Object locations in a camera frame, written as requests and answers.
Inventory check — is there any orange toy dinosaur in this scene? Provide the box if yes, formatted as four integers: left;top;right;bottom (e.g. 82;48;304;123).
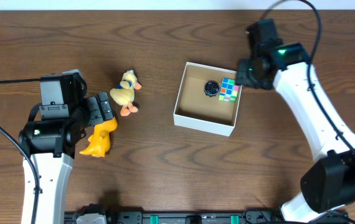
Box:
79;118;118;157

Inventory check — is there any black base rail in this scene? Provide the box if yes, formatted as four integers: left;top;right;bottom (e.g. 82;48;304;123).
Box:
64;204;349;224

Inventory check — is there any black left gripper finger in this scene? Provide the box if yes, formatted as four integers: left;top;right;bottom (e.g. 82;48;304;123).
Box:
83;96;103;126
97;91;114;121

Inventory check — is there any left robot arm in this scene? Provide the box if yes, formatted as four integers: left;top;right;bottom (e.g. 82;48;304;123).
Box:
19;92;118;223

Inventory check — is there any yellow plush duck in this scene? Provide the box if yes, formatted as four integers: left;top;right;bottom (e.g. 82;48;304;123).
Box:
110;70;142;116

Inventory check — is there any orange round ball toy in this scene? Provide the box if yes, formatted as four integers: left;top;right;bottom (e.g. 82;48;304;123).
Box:
204;80;220;97

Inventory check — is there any multicolour puzzle cube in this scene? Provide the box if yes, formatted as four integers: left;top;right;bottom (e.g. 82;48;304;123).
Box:
218;77;240;103

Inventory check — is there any white cardboard box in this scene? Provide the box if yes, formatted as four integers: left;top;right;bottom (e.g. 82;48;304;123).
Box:
173;62;242;136

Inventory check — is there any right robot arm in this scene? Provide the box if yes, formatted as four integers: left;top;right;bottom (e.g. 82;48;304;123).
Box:
237;41;355;223

